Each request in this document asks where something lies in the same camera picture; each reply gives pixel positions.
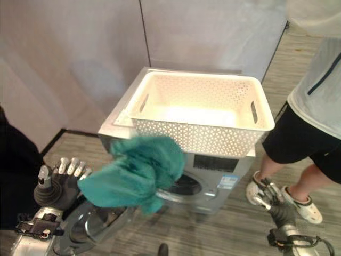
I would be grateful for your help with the dark robot foot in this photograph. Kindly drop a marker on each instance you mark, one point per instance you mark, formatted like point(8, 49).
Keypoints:
point(163, 250)

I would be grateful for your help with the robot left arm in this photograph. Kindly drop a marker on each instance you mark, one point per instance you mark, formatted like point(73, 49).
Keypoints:
point(32, 234)

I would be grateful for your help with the person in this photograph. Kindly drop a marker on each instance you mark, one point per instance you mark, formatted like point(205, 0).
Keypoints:
point(314, 106)

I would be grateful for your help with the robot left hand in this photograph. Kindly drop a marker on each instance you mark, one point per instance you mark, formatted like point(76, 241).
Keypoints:
point(61, 186)

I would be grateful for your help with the silver front-load washing machine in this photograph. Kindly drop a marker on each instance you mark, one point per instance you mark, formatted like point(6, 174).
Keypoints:
point(207, 184)

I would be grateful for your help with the blue white energy label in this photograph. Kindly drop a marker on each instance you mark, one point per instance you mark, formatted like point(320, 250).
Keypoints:
point(227, 182)

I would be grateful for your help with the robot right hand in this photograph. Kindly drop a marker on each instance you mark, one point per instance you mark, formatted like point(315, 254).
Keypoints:
point(281, 212)

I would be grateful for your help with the person's white shoe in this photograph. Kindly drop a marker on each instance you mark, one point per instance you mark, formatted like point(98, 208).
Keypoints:
point(251, 190)
point(306, 206)

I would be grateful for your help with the white perforated laundry basket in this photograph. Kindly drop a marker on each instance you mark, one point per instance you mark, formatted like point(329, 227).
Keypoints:
point(197, 133)

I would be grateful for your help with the round washer door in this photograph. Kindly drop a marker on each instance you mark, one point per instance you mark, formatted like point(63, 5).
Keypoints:
point(90, 226)

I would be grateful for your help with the green cloth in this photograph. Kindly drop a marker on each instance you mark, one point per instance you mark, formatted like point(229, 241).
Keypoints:
point(133, 176)

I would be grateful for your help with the black washer control panel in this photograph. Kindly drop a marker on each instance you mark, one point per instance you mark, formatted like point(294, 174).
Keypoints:
point(215, 162)

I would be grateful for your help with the large black object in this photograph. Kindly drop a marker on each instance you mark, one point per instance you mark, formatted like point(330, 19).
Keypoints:
point(16, 170)

